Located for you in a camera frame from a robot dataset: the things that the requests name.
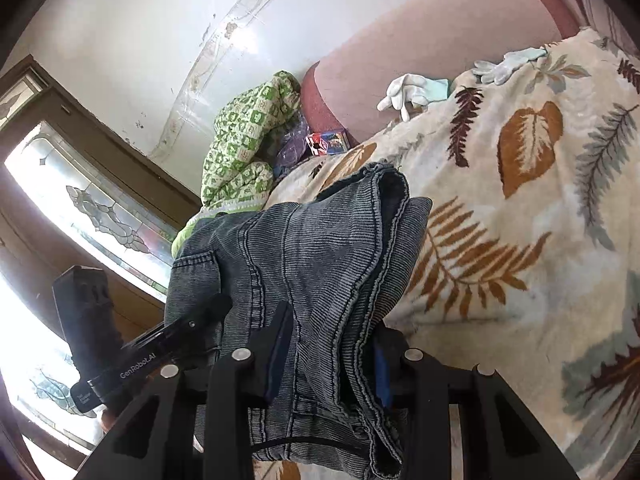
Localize white glove with green cuff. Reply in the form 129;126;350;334
377;73;451;122

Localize striped beige cushion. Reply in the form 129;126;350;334
570;0;640;55

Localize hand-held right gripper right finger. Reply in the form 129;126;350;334
372;327;581;480

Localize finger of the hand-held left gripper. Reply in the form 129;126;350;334
186;293;234;333

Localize small colourful card packet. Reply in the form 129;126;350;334
305;130;350;157

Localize pink headboard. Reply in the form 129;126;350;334
300;0;586;144

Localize grey-blue denim pants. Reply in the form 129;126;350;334
165;160;434;480

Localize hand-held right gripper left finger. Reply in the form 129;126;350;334
75;300;296;480

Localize wooden stained glass window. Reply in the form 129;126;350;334
0;55;202;466

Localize green patterned quilt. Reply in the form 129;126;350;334
171;70;304;257

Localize cream leaf print blanket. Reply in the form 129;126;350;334
250;25;640;480

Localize dark purple plastic bag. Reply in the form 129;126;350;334
272;110;314;181

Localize pale grey glove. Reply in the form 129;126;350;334
472;46;551;86

